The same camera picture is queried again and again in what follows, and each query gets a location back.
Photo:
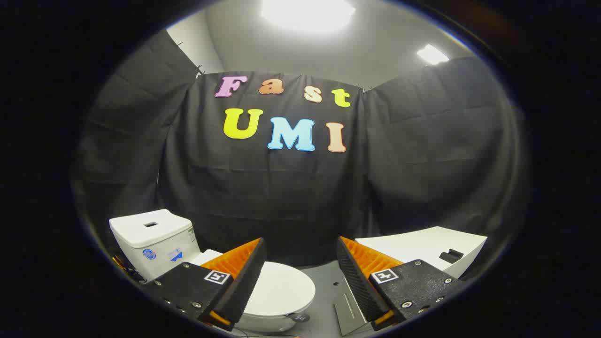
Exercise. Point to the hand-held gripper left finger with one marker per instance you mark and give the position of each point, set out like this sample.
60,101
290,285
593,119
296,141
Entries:
244,281

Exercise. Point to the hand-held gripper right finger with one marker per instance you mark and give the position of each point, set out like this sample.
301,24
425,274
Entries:
359,281

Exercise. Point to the white toilet lid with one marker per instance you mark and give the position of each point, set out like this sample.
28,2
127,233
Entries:
281,288

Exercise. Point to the white toilet with tank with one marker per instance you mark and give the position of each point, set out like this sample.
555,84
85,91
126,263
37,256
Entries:
150,244

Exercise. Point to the white drawer cabinet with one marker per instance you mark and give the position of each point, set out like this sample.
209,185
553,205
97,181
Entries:
418,244

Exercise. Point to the black backdrop cloth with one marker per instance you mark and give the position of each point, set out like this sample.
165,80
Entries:
281,197

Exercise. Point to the black holder block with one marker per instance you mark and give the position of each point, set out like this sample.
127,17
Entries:
450,256

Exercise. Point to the small ceiling light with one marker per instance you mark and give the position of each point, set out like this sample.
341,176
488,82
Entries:
432,54

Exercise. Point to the large ceiling light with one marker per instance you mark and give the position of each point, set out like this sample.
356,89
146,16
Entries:
307,14

